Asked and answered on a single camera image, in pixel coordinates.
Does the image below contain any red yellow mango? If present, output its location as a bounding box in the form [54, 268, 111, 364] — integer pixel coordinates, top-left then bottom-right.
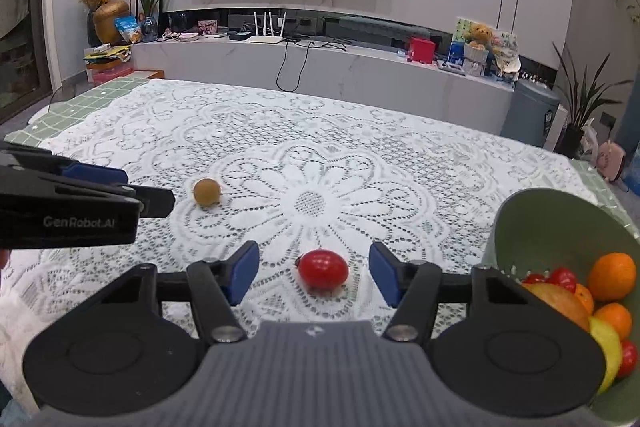
[522, 283, 590, 333]

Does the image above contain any teddy bear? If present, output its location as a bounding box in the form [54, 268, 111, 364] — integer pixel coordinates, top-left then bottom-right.
[465, 23, 494, 51]

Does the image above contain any white wifi router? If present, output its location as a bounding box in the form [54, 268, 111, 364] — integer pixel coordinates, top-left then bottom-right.
[247, 11, 286, 44]

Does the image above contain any blue snack bag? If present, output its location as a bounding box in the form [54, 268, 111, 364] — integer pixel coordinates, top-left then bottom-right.
[114, 15, 142, 44]

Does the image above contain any black power cable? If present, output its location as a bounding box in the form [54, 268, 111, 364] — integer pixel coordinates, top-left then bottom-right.
[275, 37, 350, 94]

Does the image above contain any small orange in bowl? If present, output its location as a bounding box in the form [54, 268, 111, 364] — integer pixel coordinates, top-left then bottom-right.
[575, 284, 596, 315]

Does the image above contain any large orange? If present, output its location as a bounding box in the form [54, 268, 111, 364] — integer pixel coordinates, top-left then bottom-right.
[587, 253, 637, 303]

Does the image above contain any white lace tablecloth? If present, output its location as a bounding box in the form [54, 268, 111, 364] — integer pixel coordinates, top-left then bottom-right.
[1, 80, 591, 413]

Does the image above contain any green colander bowl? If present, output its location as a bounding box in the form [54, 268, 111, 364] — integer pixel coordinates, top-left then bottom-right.
[480, 186, 640, 425]

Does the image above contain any stack of books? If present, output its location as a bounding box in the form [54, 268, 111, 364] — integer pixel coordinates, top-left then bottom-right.
[84, 44, 134, 84]

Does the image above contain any green checked table mat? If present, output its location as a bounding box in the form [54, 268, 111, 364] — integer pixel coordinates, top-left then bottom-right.
[2, 70, 164, 146]

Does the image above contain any grey blue trash bin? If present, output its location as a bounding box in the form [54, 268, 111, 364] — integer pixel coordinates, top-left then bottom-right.
[500, 79, 560, 147]

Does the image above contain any red box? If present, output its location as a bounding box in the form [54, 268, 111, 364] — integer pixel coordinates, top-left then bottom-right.
[408, 36, 436, 65]

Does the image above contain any yellow lemon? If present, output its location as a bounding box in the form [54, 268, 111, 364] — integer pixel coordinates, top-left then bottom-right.
[589, 317, 623, 395]

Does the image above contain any red cherry tomato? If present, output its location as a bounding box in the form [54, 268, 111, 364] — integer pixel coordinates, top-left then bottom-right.
[295, 249, 349, 291]
[546, 267, 578, 294]

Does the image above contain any brown kiwi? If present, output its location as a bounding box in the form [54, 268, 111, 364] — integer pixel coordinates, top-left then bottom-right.
[192, 179, 221, 207]

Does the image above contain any green potted plant right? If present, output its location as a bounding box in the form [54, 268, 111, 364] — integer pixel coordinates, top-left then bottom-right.
[552, 43, 634, 159]

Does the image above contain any white marble tv console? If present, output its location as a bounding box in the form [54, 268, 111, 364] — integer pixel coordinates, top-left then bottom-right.
[132, 39, 512, 134]

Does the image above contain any golden vase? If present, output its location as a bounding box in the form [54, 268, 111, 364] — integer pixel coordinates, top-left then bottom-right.
[92, 0, 130, 46]

